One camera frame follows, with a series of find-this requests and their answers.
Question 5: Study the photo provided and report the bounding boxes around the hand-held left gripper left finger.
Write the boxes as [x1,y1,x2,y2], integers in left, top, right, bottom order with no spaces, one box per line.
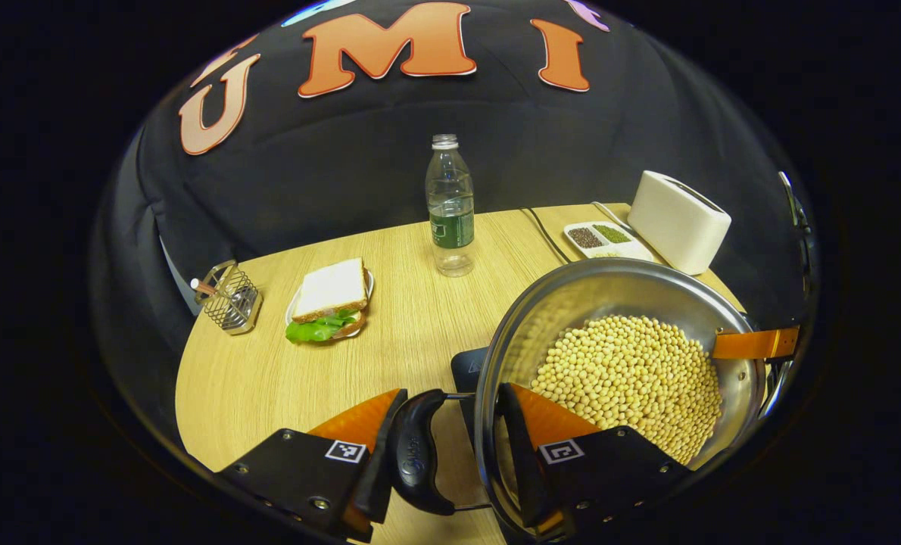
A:
[216,388,409,543]

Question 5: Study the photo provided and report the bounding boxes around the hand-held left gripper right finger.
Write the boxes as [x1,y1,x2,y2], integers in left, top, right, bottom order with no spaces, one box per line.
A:
[496,382,694,540]

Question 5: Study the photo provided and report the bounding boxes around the black induction cooktop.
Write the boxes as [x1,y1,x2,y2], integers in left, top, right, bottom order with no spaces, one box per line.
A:
[450,347,493,455]

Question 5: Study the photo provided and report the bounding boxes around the pile of soybeans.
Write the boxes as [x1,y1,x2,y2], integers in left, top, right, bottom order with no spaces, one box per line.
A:
[530,315,724,465]

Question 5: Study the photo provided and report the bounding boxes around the steel pot with black handle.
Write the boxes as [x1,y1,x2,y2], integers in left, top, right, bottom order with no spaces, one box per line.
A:
[388,257,769,542]

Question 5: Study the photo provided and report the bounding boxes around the white toaster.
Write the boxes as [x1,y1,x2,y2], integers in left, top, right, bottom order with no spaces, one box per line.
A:
[628,170,733,276]

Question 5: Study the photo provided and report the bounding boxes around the small white plate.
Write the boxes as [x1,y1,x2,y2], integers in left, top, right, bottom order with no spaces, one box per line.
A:
[285,269,376,339]

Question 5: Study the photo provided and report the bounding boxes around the sandwich with lettuce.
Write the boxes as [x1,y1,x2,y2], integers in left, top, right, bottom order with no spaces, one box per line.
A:
[285,257,369,344]

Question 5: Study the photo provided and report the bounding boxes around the white divided grain dish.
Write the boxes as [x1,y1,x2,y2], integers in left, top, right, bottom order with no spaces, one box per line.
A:
[563,221,654,262]

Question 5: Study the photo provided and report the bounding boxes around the clear plastic water bottle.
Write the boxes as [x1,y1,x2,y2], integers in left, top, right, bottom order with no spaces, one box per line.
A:
[426,134,476,278]

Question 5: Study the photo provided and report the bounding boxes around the black backdrop cloth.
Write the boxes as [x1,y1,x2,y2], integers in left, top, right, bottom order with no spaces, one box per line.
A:
[91,0,815,455]

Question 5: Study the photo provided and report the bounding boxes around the white toaster cable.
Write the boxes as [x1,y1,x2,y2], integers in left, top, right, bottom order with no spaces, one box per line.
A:
[591,201,637,235]

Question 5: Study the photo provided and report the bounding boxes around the metal wire utensil holder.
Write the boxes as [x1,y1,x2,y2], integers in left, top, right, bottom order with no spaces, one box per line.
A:
[193,260,263,336]

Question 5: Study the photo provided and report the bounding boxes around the black power cable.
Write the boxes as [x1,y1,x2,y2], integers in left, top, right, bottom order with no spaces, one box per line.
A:
[521,207,572,266]

